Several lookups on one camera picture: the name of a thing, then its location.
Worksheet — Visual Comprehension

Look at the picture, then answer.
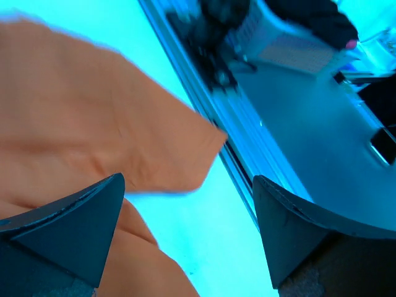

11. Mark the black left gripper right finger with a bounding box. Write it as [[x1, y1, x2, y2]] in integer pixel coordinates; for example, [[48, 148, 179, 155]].
[[253, 175, 395, 296]]

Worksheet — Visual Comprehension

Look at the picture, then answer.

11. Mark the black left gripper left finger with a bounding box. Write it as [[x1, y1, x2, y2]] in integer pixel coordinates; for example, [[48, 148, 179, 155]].
[[1, 173, 125, 296]]

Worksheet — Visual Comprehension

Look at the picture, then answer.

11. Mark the orange t shirt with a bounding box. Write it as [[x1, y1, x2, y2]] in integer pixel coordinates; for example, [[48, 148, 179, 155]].
[[0, 18, 229, 297]]

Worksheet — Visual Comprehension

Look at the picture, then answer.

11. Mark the white laundry basket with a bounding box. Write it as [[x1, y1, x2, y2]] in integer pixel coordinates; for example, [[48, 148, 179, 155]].
[[226, 1, 354, 75]]

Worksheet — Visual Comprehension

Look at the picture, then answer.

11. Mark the black garment in basket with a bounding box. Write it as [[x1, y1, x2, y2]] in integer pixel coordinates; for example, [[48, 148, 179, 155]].
[[265, 0, 359, 51]]

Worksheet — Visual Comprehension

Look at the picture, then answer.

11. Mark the aluminium rail frame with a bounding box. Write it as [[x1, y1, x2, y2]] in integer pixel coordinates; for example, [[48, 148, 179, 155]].
[[141, 1, 395, 230]]

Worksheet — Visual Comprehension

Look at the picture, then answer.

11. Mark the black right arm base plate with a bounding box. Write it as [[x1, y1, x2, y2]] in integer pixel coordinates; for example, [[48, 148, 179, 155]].
[[166, 1, 257, 92]]

